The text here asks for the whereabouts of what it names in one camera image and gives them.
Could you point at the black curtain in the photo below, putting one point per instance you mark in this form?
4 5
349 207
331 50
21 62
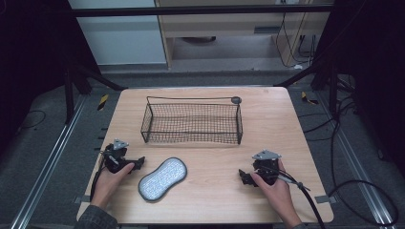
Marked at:
31 63
375 79

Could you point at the person's left hand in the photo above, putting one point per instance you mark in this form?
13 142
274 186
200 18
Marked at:
106 189

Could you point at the white cabinet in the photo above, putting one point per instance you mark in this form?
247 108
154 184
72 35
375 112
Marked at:
121 35

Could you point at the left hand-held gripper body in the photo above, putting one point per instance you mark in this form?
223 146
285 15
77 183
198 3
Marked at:
114 159

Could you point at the black horizontal bar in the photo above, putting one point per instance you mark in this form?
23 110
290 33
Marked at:
191 10

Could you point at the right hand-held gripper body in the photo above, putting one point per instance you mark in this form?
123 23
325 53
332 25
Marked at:
266 163

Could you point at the light wooden desk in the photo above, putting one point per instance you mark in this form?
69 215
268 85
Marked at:
223 25

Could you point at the grey tape piece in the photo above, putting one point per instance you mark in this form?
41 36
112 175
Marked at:
325 199
82 199

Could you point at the person's right hand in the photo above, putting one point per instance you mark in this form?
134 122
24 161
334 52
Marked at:
280 198

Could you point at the black metal stand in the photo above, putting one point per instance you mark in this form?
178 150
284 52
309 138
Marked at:
68 95
332 86

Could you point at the aluminium floor rail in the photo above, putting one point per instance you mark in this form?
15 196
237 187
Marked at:
47 165
359 173

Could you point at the black yellow striped tape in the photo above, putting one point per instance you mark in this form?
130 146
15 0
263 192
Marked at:
308 99
102 102

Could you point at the grey oval cleaning pad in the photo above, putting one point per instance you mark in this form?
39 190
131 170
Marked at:
162 179

